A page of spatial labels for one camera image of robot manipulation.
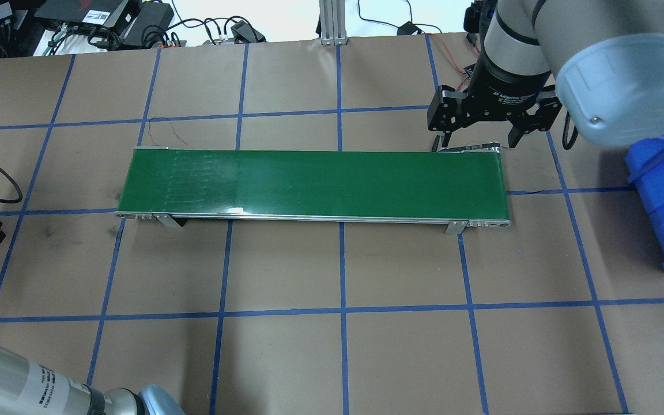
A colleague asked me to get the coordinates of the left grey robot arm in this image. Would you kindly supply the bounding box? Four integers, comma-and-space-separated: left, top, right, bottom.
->
0, 209, 186, 414

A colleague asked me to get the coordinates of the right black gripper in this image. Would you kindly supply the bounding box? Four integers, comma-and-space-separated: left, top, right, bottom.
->
427, 85, 563, 147

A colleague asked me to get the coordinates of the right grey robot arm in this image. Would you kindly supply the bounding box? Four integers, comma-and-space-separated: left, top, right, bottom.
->
427, 1, 664, 148

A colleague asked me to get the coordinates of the red black motor wire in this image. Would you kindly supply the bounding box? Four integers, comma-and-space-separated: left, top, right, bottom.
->
428, 32, 478, 92

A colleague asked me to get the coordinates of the black laptop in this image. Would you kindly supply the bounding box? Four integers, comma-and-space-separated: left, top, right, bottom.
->
34, 1, 142, 35

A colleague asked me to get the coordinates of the aluminium frame post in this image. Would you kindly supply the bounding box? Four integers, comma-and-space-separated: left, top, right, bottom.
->
319, 0, 348, 46

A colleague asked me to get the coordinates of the black power adapter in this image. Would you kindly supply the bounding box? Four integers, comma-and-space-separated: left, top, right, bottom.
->
230, 20, 267, 44

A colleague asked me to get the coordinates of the green conveyor belt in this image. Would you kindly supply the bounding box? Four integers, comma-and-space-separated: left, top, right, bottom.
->
116, 147, 512, 233

